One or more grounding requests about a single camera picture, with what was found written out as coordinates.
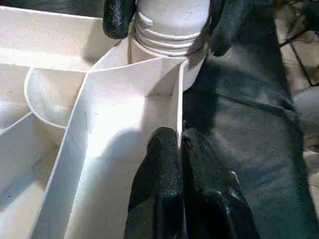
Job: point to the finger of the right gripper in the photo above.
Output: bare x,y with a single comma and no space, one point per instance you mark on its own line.
224,27
117,20

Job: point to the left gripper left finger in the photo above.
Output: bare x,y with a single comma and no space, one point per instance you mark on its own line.
159,186

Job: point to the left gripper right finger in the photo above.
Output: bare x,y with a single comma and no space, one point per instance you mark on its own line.
211,199

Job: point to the white plastic table leg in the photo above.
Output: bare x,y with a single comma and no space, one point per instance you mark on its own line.
172,15

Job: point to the white plastic table top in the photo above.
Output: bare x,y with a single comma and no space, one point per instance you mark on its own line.
99,112

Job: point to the black work mat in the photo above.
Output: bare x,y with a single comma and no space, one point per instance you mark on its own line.
249,124

